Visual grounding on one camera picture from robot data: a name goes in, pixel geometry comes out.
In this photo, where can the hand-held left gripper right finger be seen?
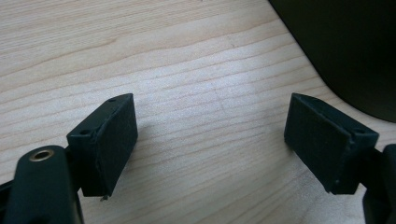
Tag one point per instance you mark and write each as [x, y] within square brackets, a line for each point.
[323, 143]

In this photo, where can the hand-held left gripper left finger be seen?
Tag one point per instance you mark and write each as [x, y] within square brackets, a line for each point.
[107, 146]

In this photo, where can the metal compartment tray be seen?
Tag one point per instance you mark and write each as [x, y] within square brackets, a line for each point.
[351, 43]

